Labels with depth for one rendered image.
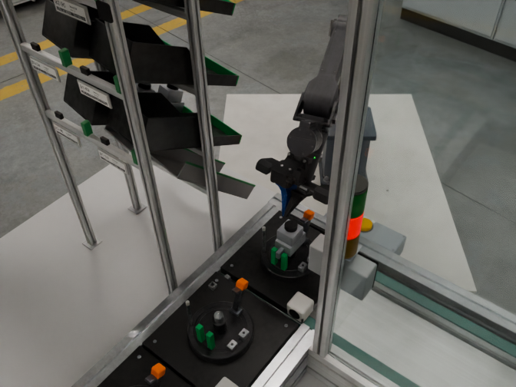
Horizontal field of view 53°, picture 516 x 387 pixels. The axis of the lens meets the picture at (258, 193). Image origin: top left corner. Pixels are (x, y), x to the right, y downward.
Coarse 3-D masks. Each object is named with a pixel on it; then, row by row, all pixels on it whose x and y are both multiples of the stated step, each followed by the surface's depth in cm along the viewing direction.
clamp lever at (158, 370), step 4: (160, 364) 97; (152, 368) 96; (156, 368) 96; (160, 368) 96; (164, 368) 96; (152, 372) 96; (156, 372) 95; (160, 372) 95; (164, 372) 96; (148, 376) 95; (152, 376) 95; (156, 376) 95; (160, 376) 96; (148, 380) 94; (152, 380) 95; (156, 380) 96; (160, 380) 97; (152, 384) 97; (156, 384) 97
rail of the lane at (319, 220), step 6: (276, 198) 144; (276, 204) 141; (300, 204) 141; (294, 210) 140; (300, 210) 140; (312, 210) 140; (294, 216) 138; (300, 216) 138; (318, 216) 138; (312, 222) 136; (318, 222) 136; (324, 222) 136; (318, 228) 134; (324, 228) 135
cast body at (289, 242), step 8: (288, 224) 118; (296, 224) 118; (280, 232) 118; (288, 232) 117; (296, 232) 117; (304, 232) 121; (280, 240) 119; (288, 240) 117; (296, 240) 119; (304, 240) 123; (280, 248) 119; (288, 248) 118; (296, 248) 121; (280, 256) 119
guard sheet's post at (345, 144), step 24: (360, 0) 58; (360, 24) 58; (360, 48) 60; (360, 72) 62; (360, 96) 64; (336, 120) 69; (360, 120) 68; (336, 144) 71; (336, 168) 74; (336, 192) 77; (336, 216) 80; (336, 240) 83; (336, 264) 87; (336, 288) 93
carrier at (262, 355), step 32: (224, 288) 121; (192, 320) 110; (224, 320) 108; (256, 320) 114; (288, 320) 114; (160, 352) 109; (192, 352) 109; (224, 352) 107; (256, 352) 109; (192, 384) 104; (224, 384) 102
